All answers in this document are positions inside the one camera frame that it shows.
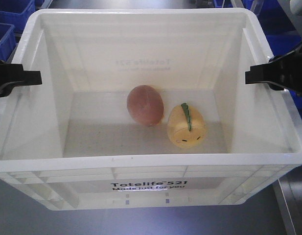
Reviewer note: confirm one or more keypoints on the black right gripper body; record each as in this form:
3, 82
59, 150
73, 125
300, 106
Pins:
295, 68

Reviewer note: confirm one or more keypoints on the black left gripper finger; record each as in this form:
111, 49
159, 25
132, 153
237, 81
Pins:
13, 75

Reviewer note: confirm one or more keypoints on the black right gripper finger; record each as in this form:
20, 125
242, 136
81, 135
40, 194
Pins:
276, 73

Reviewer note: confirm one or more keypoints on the yellow dinosaur plush toy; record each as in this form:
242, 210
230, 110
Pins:
186, 127

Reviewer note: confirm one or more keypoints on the white plastic tote box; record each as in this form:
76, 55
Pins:
71, 144

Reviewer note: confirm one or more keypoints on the brown burger plush toy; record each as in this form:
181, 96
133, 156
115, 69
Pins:
145, 105

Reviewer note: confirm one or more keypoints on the blue bin at right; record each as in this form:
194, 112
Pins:
281, 21

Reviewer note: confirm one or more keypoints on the blue plastic bin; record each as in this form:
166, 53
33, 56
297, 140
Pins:
16, 12
7, 40

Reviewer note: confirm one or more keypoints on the grey metal shelf frame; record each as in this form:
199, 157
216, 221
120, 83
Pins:
288, 191

